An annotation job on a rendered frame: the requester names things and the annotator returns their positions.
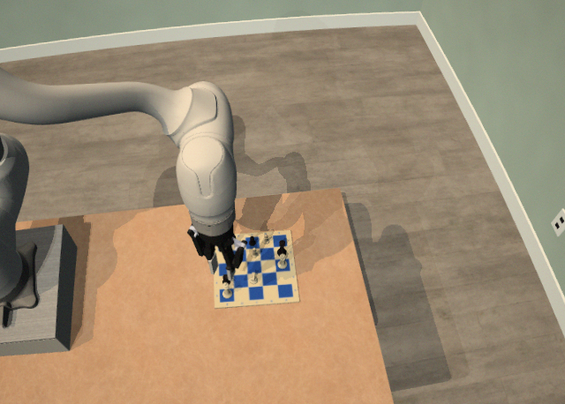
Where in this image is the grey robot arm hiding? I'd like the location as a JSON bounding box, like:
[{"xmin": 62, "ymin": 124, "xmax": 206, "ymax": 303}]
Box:
[{"xmin": 0, "ymin": 67, "xmax": 237, "ymax": 329}]

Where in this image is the blue and cream chessboard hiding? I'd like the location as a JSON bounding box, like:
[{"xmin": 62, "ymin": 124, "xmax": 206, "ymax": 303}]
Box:
[{"xmin": 214, "ymin": 230, "xmax": 299, "ymax": 309}]

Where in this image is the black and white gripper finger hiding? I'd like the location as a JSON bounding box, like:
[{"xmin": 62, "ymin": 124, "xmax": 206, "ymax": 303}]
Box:
[
  {"xmin": 187, "ymin": 225, "xmax": 218, "ymax": 274},
  {"xmin": 216, "ymin": 237, "xmax": 247, "ymax": 281}
]

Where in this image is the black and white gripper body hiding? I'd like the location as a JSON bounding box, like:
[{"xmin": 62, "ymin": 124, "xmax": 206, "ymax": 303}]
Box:
[{"xmin": 197, "ymin": 224, "xmax": 236, "ymax": 248}]

